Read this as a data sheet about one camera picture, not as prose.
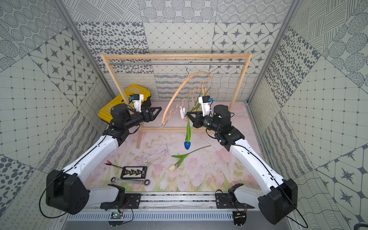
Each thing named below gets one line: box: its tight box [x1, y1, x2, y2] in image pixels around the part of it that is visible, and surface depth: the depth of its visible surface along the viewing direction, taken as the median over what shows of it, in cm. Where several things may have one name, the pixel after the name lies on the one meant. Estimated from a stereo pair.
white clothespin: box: [179, 106, 186, 120], surface depth 74 cm
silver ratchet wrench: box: [110, 176, 151, 187], surface depth 82 cm
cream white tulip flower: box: [168, 144, 212, 173], surface depth 90 cm
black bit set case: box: [120, 166, 148, 179], surface depth 84 cm
